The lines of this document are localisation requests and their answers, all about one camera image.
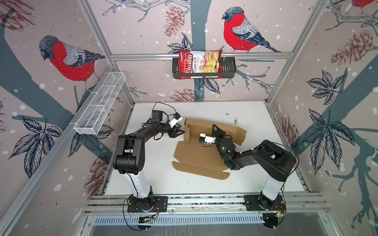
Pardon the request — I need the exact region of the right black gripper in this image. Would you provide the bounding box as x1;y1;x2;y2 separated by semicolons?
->
211;125;226;161

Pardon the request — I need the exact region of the brown cardboard box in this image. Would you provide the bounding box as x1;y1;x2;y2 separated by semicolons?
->
172;118;247;180

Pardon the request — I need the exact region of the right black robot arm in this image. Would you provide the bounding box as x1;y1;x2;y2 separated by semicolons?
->
212;124;299;209

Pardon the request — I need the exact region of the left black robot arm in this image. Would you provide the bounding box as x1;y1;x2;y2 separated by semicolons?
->
113;110;185;203

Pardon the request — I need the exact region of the red cassava chips bag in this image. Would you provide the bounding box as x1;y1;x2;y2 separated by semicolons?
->
178;50;222;74

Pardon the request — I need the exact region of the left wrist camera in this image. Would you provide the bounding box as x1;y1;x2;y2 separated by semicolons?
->
168;112;183;128

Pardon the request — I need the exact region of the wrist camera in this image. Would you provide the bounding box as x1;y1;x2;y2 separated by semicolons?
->
199;133;216;146
168;112;183;128

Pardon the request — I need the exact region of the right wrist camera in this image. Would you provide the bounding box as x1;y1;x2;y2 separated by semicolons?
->
199;133;216;146

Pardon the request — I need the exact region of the black wire basket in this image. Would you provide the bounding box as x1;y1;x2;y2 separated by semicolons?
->
172;57;236;80

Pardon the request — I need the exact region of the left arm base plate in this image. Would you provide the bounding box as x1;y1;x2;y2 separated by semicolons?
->
126;195;168;213

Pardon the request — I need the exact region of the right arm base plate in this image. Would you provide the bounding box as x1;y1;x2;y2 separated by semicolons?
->
244;195;286;211

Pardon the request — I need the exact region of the white wire mesh basket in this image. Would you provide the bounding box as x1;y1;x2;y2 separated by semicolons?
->
74;72;126;135

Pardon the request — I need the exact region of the aluminium mounting rail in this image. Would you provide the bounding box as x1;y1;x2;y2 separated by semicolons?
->
83;192;330;215

